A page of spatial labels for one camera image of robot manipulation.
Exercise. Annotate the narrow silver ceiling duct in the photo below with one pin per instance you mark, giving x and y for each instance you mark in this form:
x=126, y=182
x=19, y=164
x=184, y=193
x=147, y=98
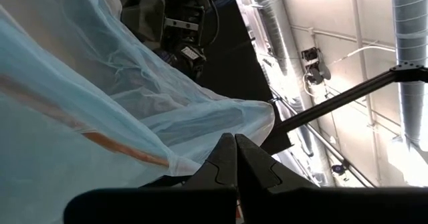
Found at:
x=271, y=23

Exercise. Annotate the light blue trash bag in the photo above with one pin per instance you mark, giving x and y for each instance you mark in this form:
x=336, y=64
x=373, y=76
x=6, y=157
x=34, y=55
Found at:
x=100, y=117

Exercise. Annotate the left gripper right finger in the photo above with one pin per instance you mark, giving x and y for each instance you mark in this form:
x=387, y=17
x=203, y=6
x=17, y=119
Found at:
x=301, y=204

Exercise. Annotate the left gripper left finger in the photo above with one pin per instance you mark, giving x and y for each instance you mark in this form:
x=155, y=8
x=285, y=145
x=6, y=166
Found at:
x=200, y=204

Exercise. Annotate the black partition panels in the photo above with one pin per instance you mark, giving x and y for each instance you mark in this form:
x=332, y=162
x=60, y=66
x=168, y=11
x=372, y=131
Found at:
x=234, y=83

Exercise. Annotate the wide silver ceiling duct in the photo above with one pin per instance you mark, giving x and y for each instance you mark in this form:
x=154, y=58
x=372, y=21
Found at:
x=411, y=50

